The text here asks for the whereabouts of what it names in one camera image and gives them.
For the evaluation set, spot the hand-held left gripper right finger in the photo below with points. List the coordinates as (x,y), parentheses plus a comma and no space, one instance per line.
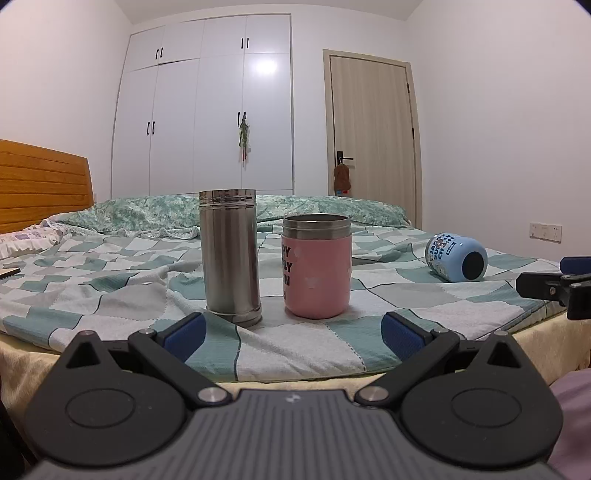
(402,339)

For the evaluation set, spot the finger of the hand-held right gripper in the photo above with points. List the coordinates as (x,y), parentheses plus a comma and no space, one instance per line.
(538,285)
(576,266)

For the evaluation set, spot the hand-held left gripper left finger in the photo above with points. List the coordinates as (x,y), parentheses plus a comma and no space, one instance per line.
(187,338)

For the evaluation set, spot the blue printed cup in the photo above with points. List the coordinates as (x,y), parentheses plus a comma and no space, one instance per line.
(455,256)

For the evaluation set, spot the stainless steel cup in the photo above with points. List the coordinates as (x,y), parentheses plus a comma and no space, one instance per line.
(229,258)

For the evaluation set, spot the pink cup with steel rim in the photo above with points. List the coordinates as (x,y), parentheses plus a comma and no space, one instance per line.
(318,272)

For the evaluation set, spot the yellow bed sheet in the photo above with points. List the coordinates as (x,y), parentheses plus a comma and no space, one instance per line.
(542,330)

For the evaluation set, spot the green checkered blanket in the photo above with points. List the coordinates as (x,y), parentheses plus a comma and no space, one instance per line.
(138,286)

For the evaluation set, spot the green floral quilt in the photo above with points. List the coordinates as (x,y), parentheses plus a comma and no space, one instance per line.
(152,212)

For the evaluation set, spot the purple cloth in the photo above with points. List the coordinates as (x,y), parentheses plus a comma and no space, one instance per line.
(575,415)

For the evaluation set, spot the purple floral pillow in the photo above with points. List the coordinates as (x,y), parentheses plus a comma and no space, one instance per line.
(27,240)

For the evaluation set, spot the green hanging ornament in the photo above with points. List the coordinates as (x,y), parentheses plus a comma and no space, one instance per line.
(243,136)

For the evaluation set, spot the wooden headboard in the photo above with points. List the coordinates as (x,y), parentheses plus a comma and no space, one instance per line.
(41,184)

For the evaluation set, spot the beige wooden door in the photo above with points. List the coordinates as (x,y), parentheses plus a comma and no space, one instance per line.
(369,129)

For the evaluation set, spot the white wardrobe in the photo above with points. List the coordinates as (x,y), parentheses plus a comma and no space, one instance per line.
(184,115)

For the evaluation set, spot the white wall socket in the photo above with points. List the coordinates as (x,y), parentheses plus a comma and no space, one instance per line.
(546,231)

